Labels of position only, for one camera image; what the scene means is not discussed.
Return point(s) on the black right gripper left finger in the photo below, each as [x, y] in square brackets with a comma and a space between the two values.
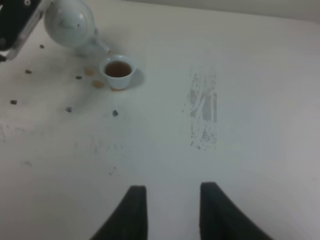
[129, 221]

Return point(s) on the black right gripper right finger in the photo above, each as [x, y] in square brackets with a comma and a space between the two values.
[221, 219]

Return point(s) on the pale blue porcelain teapot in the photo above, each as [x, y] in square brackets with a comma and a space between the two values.
[71, 24]

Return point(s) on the pale blue teacup far right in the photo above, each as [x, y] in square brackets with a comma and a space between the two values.
[118, 70]

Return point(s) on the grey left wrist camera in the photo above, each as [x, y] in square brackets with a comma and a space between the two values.
[18, 18]

